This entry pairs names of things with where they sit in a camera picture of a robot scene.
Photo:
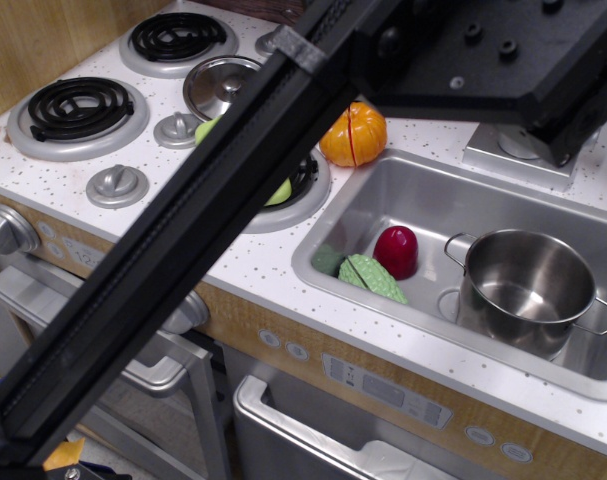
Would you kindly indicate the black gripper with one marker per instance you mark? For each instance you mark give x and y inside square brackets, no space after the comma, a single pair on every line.
[561,140]

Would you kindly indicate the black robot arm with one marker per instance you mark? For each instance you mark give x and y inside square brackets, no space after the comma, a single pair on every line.
[541,65]

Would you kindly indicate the red toy fruit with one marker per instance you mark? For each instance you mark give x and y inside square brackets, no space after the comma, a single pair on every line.
[397,251]

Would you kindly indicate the orange toy pumpkin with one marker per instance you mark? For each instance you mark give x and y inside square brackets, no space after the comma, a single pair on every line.
[356,138]

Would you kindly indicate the silver toy sink basin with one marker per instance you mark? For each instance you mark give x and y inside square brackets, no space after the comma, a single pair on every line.
[447,207]

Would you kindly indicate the green toy bitter gourd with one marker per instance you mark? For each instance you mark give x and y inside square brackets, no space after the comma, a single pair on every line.
[367,273]

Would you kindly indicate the front right stove burner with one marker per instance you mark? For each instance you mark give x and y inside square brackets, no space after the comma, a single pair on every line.
[311,183]

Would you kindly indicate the stove burner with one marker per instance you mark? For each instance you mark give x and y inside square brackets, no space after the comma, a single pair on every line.
[169,45]
[78,119]
[311,183]

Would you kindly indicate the green toy cutting board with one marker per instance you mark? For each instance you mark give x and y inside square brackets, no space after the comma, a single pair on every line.
[284,191]

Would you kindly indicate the silver stovetop knob back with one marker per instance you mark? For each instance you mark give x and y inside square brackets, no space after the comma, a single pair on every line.
[264,45]

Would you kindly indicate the silver stovetop knob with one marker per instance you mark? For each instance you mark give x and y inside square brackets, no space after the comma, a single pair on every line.
[264,45]
[117,187]
[177,131]

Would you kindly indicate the steel pot lid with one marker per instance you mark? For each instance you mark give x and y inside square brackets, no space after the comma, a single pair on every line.
[212,86]

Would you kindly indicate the silver stovetop knob middle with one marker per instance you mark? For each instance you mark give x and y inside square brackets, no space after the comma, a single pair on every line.
[177,131]

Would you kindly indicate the silver dishwasher door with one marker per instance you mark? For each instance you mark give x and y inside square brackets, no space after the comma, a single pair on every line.
[275,445]

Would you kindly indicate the back left stove burner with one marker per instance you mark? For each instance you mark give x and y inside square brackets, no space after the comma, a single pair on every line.
[169,45]

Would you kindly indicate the silver oven knob right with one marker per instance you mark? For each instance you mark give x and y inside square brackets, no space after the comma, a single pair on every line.
[191,313]

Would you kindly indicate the silver oven knob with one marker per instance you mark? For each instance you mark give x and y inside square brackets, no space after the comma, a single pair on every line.
[17,234]
[191,313]

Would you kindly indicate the silver stovetop knob front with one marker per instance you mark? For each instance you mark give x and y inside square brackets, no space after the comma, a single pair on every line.
[117,187]

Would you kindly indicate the front left stove burner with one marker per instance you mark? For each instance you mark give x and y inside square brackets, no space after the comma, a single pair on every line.
[78,119]

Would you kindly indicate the silver oven knob left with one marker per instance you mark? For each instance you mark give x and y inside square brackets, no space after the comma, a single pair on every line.
[17,234]

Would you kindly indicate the yellow tape piece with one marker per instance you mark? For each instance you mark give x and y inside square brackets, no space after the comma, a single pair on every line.
[66,454]

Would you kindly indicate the steel pot with handles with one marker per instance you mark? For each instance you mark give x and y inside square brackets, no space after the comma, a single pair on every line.
[525,289]

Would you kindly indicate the silver oven door handle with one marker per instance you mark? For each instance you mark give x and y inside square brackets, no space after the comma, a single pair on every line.
[160,369]

